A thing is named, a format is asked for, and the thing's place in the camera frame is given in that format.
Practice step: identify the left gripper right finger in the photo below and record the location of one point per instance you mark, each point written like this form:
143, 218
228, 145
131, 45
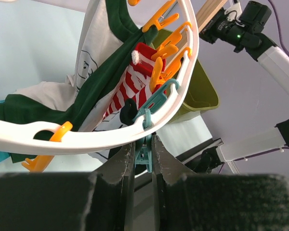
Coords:
188, 201

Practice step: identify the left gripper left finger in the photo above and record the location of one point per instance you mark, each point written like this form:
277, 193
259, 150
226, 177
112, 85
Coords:
101, 200

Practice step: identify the teal clothes peg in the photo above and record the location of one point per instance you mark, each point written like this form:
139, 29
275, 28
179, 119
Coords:
158, 109

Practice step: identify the white pinstriped black-toe sock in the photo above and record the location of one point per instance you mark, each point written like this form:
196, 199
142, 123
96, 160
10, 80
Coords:
119, 119

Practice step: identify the red white striped sock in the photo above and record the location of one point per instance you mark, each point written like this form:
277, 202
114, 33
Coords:
134, 86

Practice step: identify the red white santa sock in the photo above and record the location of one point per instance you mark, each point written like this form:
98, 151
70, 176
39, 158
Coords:
141, 59

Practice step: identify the green and white garment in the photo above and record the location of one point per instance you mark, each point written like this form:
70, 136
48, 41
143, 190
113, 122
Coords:
108, 37

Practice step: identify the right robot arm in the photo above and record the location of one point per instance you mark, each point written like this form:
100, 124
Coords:
250, 94

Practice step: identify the white plastic clip hanger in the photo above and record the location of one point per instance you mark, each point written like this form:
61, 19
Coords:
19, 139

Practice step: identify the olive green plastic basket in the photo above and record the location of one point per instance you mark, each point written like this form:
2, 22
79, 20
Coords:
201, 96

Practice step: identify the wooden clothes rack frame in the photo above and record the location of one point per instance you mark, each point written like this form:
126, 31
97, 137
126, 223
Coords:
208, 11

